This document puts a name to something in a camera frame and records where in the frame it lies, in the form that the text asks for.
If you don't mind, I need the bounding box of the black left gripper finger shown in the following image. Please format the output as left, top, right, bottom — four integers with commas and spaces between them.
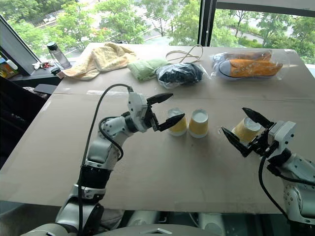
147, 93, 174, 105
158, 113, 186, 132

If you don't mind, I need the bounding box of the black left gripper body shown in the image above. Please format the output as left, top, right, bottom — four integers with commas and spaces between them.
143, 103, 160, 133

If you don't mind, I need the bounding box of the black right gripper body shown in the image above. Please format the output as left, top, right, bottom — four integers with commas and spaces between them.
247, 127, 279, 156

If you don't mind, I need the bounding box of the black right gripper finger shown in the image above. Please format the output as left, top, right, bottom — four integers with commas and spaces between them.
242, 107, 275, 129
221, 126, 252, 158

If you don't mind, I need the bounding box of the yellow white paper cup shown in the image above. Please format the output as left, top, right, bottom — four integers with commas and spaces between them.
188, 108, 210, 139
166, 107, 189, 137
231, 116, 263, 146

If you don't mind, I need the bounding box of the clear bag of dark items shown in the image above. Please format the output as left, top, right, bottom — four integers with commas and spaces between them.
155, 62, 206, 89

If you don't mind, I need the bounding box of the light green folded cloth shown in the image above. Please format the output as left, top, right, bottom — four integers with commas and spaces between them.
126, 58, 171, 82

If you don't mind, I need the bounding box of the orange canvas sneaker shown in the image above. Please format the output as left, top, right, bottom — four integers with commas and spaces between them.
213, 50, 273, 62
217, 59, 284, 80

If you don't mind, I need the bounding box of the clear plastic shoe bag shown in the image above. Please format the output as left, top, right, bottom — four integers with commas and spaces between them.
209, 49, 284, 82

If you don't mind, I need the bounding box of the pale yellow towel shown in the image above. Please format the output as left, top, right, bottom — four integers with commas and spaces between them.
62, 42, 138, 81

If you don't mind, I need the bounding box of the pale grey rounded shape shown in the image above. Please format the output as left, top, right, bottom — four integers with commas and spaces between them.
126, 210, 159, 228
196, 212, 231, 231

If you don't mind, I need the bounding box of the clear water bottle black cap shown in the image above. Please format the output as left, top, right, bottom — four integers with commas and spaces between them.
46, 41, 72, 70

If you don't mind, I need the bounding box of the grey robot torso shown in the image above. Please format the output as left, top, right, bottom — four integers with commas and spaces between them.
23, 222, 205, 236

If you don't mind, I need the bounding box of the red and white key bundle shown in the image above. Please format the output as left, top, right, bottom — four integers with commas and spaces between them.
31, 61, 55, 70

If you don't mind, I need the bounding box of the dark slanted monitor panel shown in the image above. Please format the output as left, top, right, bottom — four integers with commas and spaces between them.
0, 14, 41, 76

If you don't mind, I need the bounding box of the colourful printed box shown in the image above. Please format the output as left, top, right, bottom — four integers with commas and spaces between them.
0, 58, 19, 80

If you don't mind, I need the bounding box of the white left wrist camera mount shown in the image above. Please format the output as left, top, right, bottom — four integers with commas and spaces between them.
127, 92, 149, 132

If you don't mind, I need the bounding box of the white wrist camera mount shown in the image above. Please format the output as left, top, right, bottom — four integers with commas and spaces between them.
267, 120, 297, 156
127, 92, 149, 132

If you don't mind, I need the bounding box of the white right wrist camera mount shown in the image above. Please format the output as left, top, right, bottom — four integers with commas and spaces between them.
267, 120, 297, 156

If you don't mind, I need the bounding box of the long black right arm cable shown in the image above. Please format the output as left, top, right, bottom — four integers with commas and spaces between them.
258, 154, 290, 218

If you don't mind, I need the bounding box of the long black arm cable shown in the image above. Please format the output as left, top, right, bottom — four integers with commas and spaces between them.
258, 154, 290, 218
77, 84, 134, 236

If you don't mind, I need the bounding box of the short black left arm cable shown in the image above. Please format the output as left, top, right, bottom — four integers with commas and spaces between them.
98, 117, 124, 162

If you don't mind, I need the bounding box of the short black arm cable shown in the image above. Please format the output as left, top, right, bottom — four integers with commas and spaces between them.
98, 117, 124, 162
277, 173, 315, 186

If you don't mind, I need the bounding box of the short black right arm cable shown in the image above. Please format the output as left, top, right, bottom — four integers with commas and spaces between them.
277, 173, 315, 186

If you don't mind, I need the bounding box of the beige cord loop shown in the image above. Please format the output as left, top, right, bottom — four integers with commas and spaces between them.
165, 44, 204, 64

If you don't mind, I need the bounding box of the long black left arm cable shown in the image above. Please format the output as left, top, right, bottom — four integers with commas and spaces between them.
77, 84, 134, 236

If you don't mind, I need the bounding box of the black window frame post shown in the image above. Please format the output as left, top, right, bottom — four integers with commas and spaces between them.
197, 0, 218, 47

